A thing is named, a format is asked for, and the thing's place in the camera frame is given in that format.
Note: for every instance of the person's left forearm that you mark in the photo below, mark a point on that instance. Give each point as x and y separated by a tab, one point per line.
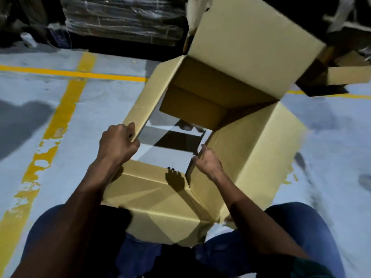
69	222

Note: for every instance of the stacks of cartons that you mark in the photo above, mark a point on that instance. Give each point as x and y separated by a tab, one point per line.
121	20
26	17

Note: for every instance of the person's blue jeans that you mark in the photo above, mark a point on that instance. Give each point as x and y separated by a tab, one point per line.
304	225

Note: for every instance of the person's left hand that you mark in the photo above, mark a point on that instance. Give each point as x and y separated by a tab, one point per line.
117	144

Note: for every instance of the large yellowish taped carton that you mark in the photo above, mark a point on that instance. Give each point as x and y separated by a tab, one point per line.
255	49

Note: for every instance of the person's right forearm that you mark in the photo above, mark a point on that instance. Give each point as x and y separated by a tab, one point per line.
255	220

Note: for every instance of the brown cardboard box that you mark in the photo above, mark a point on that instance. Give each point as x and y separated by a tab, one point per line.
345	75

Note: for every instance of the person's right hand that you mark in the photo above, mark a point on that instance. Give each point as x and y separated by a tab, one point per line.
210	165

